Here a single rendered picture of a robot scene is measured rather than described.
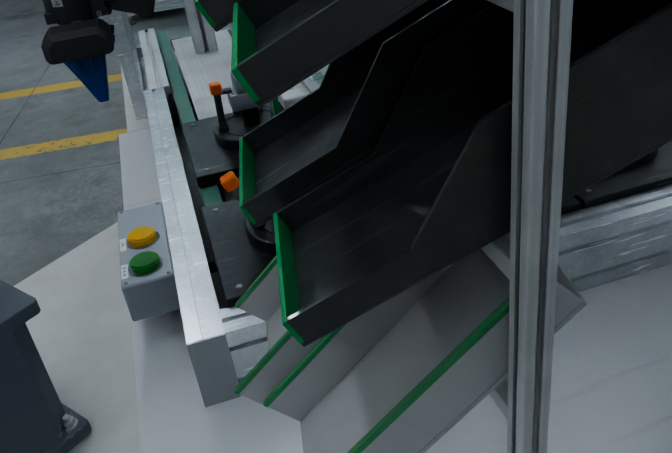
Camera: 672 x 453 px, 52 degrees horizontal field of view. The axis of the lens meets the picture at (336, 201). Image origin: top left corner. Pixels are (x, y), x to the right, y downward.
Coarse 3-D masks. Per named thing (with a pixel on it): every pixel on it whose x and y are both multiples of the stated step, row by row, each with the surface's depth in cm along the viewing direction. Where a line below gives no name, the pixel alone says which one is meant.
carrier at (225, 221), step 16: (208, 208) 103; (224, 208) 102; (208, 224) 99; (224, 224) 98; (240, 224) 98; (272, 224) 93; (224, 240) 95; (240, 240) 94; (256, 240) 91; (272, 240) 90; (224, 256) 91; (240, 256) 91; (256, 256) 90; (272, 256) 90; (224, 272) 88; (240, 272) 88; (256, 272) 87; (224, 288) 85; (240, 288) 85
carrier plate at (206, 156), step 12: (204, 120) 132; (216, 120) 131; (192, 132) 128; (204, 132) 127; (192, 144) 123; (204, 144) 123; (216, 144) 122; (192, 156) 119; (204, 156) 118; (216, 156) 118; (228, 156) 117; (204, 168) 114; (216, 168) 114; (228, 168) 113; (204, 180) 112; (216, 180) 113
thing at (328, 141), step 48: (432, 0) 61; (480, 0) 48; (384, 48) 49; (336, 96) 64; (384, 96) 51; (240, 144) 64; (288, 144) 63; (336, 144) 58; (240, 192) 56; (288, 192) 54
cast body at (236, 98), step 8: (232, 80) 119; (232, 88) 121; (240, 88) 117; (232, 96) 118; (240, 96) 118; (248, 96) 118; (232, 104) 118; (240, 104) 119; (248, 104) 119; (256, 104) 120
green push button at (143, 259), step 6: (144, 252) 94; (150, 252) 94; (132, 258) 93; (138, 258) 93; (144, 258) 93; (150, 258) 93; (156, 258) 92; (132, 264) 92; (138, 264) 92; (144, 264) 92; (150, 264) 92; (156, 264) 92; (132, 270) 92; (138, 270) 91; (144, 270) 91; (150, 270) 92
